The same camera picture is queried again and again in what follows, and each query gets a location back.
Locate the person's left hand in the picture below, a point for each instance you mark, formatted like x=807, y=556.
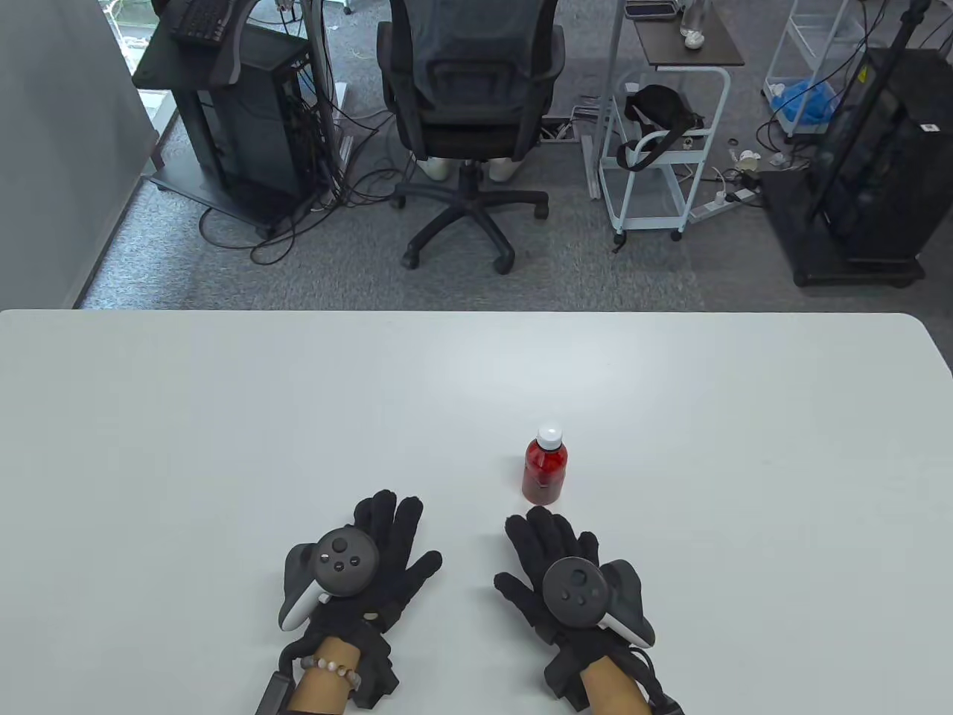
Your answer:
x=394, y=544

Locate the person's right hand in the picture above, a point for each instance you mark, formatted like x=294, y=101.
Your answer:
x=532, y=551

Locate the red plastic bottle white cap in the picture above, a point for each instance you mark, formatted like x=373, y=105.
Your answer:
x=543, y=469

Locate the person's left forearm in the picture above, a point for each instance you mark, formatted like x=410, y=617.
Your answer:
x=320, y=693

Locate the person's right forearm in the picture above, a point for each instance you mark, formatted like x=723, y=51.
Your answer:
x=610, y=693

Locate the black left forearm battery pack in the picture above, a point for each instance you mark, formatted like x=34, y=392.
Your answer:
x=272, y=694

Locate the black right forearm battery pack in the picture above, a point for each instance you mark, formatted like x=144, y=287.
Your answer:
x=666, y=706

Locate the clear bottle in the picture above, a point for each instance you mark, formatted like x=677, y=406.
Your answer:
x=692, y=30

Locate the black white left hand controller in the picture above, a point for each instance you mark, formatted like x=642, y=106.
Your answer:
x=342, y=560

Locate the black white hand controller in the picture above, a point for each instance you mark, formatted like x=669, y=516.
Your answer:
x=342, y=560
x=577, y=590

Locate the black white right hand controller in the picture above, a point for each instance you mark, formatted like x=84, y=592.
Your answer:
x=577, y=590

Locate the white rolling cart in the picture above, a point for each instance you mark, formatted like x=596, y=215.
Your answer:
x=648, y=194

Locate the white shoe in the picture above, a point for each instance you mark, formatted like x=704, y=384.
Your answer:
x=502, y=170
x=435, y=168

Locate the white power strip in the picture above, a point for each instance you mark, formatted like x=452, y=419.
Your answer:
x=718, y=205

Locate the black computer tower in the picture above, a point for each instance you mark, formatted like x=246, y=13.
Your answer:
x=257, y=126

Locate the white desk leg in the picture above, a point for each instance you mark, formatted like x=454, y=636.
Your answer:
x=604, y=89

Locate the black office chair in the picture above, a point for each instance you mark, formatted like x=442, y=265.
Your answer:
x=469, y=82

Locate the grey desk leg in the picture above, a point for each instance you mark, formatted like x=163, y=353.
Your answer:
x=327, y=74

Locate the black equipment case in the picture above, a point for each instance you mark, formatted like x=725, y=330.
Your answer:
x=878, y=186

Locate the brown small tabletop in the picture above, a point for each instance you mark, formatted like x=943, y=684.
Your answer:
x=685, y=56

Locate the blue plastic bag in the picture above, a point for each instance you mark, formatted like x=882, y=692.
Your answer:
x=808, y=104

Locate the black rolling stand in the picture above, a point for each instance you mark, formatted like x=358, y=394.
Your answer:
x=179, y=63

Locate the dark tray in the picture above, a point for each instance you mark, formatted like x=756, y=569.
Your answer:
x=649, y=9

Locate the black keyboard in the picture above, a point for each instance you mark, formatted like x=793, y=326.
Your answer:
x=199, y=21

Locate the black tripod pole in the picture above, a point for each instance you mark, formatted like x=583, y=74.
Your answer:
x=871, y=89

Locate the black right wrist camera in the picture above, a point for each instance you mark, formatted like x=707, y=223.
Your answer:
x=562, y=674

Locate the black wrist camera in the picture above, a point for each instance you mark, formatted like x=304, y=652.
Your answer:
x=372, y=670
x=562, y=674

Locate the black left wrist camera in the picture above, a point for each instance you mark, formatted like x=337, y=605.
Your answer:
x=372, y=670

